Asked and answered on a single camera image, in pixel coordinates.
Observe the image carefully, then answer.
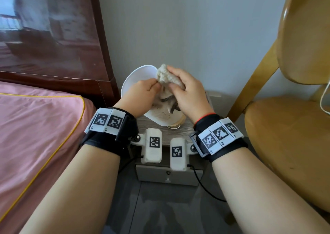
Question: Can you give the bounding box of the person's left hand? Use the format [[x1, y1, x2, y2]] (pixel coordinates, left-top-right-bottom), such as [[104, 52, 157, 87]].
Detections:
[[114, 78, 162, 118]]

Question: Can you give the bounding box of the person's right hand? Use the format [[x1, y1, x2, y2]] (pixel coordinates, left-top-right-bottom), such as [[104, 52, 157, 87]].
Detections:
[[167, 65, 215, 125]]

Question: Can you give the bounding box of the white knitted cloth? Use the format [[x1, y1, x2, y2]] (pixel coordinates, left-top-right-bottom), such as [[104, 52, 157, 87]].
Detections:
[[156, 64, 186, 91]]

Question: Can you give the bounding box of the person's left forearm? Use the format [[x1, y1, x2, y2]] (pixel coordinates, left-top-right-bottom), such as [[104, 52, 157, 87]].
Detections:
[[19, 144, 122, 234]]

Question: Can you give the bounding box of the person's right forearm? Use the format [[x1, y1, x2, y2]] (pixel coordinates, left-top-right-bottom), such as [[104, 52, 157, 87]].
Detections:
[[211, 149, 330, 234]]

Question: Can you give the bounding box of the white tracker box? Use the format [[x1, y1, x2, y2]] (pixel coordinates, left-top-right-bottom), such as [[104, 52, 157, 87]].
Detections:
[[169, 138, 198, 172], [130, 128, 163, 164]]

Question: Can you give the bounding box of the grey wooden nightstand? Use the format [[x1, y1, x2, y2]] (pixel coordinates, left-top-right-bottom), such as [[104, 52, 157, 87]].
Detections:
[[135, 91, 223, 187]]

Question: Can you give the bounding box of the dark red wooden headboard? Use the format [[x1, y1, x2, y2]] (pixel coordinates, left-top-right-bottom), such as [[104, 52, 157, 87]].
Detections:
[[0, 0, 121, 111]]

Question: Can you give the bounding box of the yellow wooden chair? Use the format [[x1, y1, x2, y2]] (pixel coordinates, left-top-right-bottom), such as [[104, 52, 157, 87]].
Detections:
[[226, 0, 330, 214]]

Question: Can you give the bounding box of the pink bed sheet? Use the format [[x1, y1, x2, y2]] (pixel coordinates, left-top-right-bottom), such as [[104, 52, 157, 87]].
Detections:
[[0, 81, 97, 234]]

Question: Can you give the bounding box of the red string bracelet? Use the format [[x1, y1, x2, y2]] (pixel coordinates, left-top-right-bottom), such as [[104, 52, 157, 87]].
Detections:
[[193, 112, 216, 128]]

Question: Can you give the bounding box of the black marker wrist strap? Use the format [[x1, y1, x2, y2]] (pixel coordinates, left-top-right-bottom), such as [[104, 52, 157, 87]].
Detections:
[[190, 114, 249, 164], [81, 108, 140, 157]]

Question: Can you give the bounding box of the black cable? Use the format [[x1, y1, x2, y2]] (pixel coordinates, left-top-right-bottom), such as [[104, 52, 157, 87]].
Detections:
[[188, 164, 227, 203], [118, 155, 144, 174]]

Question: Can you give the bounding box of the white cable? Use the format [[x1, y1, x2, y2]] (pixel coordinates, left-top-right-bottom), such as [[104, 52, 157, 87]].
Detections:
[[320, 79, 330, 114]]

